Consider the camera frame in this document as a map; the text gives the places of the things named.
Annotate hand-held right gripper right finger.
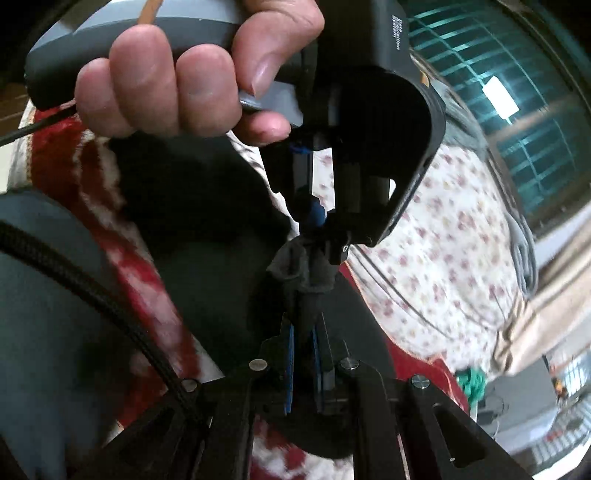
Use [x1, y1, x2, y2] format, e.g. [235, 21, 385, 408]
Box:
[310, 316, 534, 480]

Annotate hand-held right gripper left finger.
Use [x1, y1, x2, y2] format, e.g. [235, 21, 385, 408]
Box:
[69, 316, 298, 480]

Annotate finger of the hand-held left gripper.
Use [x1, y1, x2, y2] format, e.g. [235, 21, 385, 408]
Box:
[323, 148, 376, 265]
[291, 131, 328, 232]

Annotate black pants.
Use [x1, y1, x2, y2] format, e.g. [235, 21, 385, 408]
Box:
[111, 134, 398, 457]

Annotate person's left hand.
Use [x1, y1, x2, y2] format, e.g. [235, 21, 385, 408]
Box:
[74, 0, 326, 146]

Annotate teal fleece jacket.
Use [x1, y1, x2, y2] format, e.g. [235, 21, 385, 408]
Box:
[434, 88, 497, 160]

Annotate floral bed sheet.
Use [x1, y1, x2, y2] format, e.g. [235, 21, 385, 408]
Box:
[231, 134, 527, 370]

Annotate teal gridded window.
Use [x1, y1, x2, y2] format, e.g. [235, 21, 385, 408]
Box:
[406, 0, 591, 232]

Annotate red cream fluffy blanket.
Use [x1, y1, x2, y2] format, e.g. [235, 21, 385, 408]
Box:
[9, 99, 472, 480]

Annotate green knitted cloth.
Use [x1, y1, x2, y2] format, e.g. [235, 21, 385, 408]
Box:
[457, 367, 488, 407]

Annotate grey blue cloth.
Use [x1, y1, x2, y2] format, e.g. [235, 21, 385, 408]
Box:
[503, 203, 539, 296]

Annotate beige curtain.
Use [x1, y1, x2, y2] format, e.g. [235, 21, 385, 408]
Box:
[492, 258, 591, 377]

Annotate person's dark blue clothing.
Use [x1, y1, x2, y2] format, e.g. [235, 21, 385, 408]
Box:
[0, 187, 185, 480]

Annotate black braided cable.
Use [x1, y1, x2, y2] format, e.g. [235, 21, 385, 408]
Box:
[0, 220, 204, 418]

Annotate thin black cable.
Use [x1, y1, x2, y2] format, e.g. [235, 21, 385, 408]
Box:
[0, 102, 79, 145]

